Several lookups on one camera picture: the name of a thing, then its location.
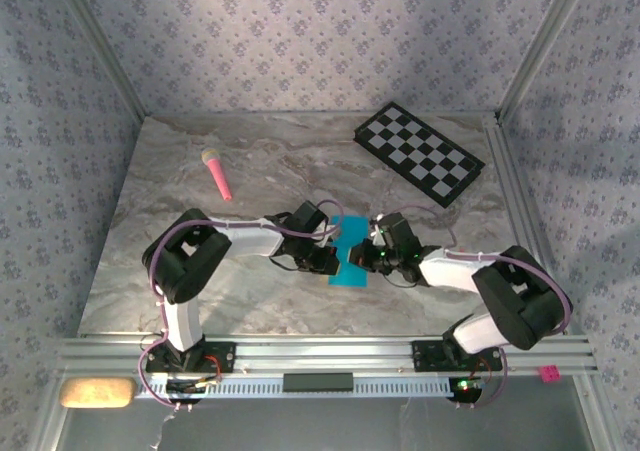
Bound blue cloth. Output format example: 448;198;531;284
327;215;371;288

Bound black white checkerboard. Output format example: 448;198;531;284
352;101;487;210

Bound pink toy microphone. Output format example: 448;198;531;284
200;148;234;203

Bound controller board with green light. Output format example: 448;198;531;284
448;376;487;403

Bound tan oblong sponge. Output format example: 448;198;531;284
58;376;139;410

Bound long aluminium mounting rail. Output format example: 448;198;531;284
54;334;600;378

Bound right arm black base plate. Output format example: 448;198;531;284
410;339;504;374

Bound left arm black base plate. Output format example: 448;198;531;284
144;340;237;375

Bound white slotted cable duct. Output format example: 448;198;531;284
134;374;456;400

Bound aluminium side rail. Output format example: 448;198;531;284
482;115;574;336

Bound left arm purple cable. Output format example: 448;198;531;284
138;199;346;412

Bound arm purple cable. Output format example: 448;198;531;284
399;204;573;410
138;199;346;412

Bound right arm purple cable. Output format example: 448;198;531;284
399;204;573;410

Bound controller board with red wires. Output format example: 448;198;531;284
164;376;224;396

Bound aluminium frame bar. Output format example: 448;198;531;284
572;375;619;451
27;378;69;451

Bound aluminium frame post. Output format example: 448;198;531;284
49;0;151;120
497;0;596;122

